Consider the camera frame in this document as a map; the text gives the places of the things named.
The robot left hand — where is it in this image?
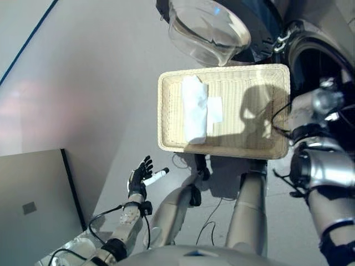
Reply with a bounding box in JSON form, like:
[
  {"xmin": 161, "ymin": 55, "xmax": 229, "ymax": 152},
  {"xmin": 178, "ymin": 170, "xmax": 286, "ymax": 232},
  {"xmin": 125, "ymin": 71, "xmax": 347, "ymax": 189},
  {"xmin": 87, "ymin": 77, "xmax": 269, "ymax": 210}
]
[{"xmin": 127, "ymin": 155, "xmax": 170, "ymax": 199}]

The grey front-load washing machine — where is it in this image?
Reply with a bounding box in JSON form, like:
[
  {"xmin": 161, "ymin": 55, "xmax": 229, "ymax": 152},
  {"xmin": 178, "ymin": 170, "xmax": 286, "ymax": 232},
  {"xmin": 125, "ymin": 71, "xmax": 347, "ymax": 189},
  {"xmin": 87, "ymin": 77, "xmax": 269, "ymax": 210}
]
[{"xmin": 266, "ymin": 0, "xmax": 355, "ymax": 117}]

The thin grey floor cable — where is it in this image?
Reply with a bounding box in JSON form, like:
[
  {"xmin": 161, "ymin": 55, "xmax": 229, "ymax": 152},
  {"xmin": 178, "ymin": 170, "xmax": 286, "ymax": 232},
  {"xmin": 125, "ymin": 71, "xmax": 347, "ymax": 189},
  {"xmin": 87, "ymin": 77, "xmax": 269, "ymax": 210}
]
[{"xmin": 195, "ymin": 198, "xmax": 223, "ymax": 246}]

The cream wicker basket tray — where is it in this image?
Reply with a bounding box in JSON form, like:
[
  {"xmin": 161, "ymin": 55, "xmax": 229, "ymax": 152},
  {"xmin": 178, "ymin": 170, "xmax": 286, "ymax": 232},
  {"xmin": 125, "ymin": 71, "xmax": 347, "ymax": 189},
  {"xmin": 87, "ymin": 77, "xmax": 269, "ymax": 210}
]
[{"xmin": 157, "ymin": 63, "xmax": 291, "ymax": 161}]

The round glass washing machine door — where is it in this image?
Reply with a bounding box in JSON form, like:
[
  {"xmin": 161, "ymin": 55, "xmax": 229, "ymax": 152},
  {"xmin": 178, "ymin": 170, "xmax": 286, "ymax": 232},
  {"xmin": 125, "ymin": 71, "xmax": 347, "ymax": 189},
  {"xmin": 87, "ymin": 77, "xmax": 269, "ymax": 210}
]
[{"xmin": 155, "ymin": 0, "xmax": 284, "ymax": 66}]

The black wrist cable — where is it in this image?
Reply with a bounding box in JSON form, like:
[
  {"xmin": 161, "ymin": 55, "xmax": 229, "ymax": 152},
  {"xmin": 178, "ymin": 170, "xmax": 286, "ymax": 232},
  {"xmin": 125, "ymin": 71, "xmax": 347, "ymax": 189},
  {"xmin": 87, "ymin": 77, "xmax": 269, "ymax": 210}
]
[
  {"xmin": 88, "ymin": 203, "xmax": 152, "ymax": 250},
  {"xmin": 270, "ymin": 101, "xmax": 309, "ymax": 198}
]

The silver robot right leg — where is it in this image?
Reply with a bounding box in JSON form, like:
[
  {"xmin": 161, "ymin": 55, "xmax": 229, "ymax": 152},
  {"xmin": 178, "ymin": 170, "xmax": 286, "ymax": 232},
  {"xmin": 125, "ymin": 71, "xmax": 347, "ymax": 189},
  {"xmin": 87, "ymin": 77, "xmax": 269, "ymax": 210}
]
[{"xmin": 225, "ymin": 162, "xmax": 268, "ymax": 257}]

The silver robot left leg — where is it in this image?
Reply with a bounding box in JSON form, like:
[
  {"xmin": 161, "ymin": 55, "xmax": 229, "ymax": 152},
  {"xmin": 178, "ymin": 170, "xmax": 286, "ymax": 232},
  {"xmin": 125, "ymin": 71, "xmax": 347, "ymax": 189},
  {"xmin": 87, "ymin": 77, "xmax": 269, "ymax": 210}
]
[{"xmin": 143, "ymin": 154, "xmax": 212, "ymax": 249}]

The small flat white cloth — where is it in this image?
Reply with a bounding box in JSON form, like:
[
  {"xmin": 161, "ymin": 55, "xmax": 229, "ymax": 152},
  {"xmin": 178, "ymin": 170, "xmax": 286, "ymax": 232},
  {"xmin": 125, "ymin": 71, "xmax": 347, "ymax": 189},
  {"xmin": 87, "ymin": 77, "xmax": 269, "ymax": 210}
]
[{"xmin": 207, "ymin": 96, "xmax": 224, "ymax": 126}]

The silver robot leg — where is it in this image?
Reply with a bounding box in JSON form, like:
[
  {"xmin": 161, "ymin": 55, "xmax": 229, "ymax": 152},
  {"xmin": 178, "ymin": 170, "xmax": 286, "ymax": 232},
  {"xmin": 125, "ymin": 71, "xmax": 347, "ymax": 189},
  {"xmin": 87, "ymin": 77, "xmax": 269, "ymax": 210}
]
[
  {"xmin": 143, "ymin": 154, "xmax": 212, "ymax": 249},
  {"xmin": 225, "ymin": 162, "xmax": 268, "ymax": 257}
]

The white rolled cloth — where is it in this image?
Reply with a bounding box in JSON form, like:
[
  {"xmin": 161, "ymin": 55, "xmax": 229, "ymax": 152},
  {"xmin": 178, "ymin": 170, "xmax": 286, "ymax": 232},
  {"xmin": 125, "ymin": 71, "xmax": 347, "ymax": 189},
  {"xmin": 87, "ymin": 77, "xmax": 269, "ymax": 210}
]
[{"xmin": 181, "ymin": 74, "xmax": 210, "ymax": 145}]

